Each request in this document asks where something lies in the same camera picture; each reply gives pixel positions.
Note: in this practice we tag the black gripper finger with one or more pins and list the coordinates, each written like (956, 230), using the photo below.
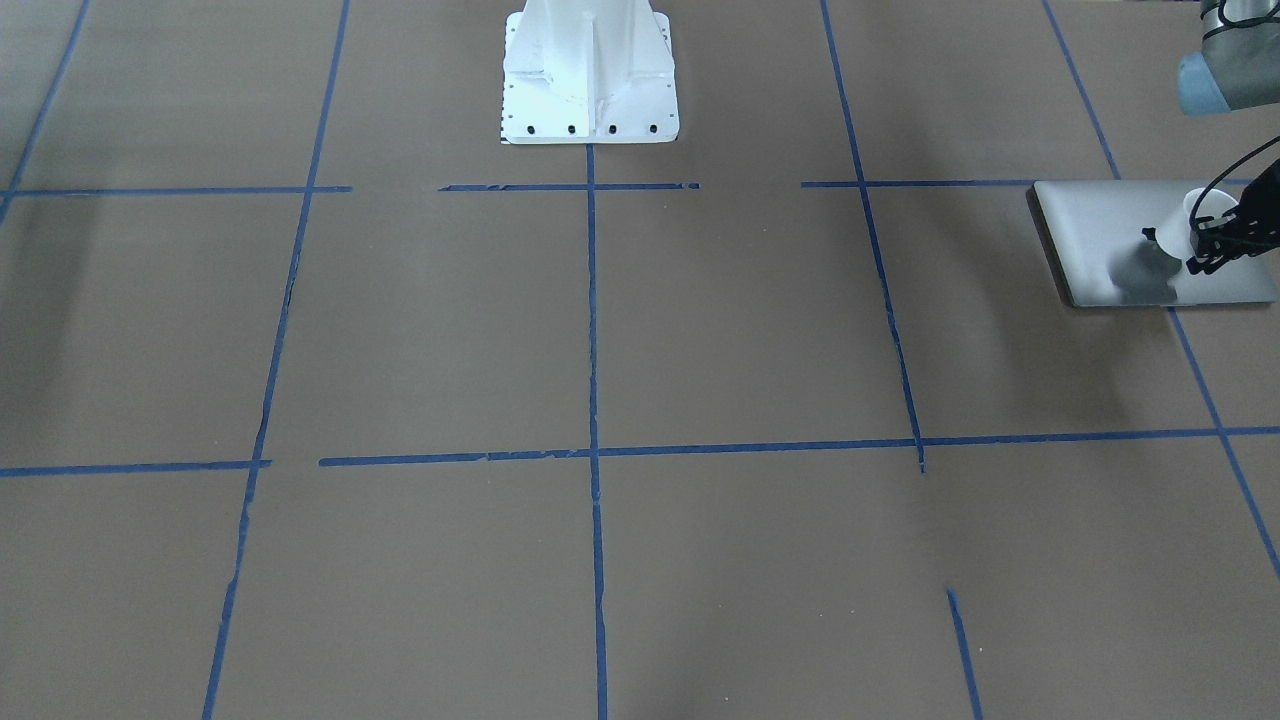
(1217, 242)

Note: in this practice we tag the white plastic cup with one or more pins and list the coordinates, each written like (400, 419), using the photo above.
(1202, 210)

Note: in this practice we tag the brown paper table cover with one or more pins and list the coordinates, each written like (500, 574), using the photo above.
(319, 402)

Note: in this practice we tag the silver closed laptop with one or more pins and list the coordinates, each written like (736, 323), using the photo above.
(1099, 232)

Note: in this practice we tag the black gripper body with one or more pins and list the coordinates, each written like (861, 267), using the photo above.
(1232, 237)

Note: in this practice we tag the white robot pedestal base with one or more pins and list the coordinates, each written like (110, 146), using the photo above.
(588, 72)

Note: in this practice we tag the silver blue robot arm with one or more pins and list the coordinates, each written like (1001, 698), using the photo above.
(1237, 68)

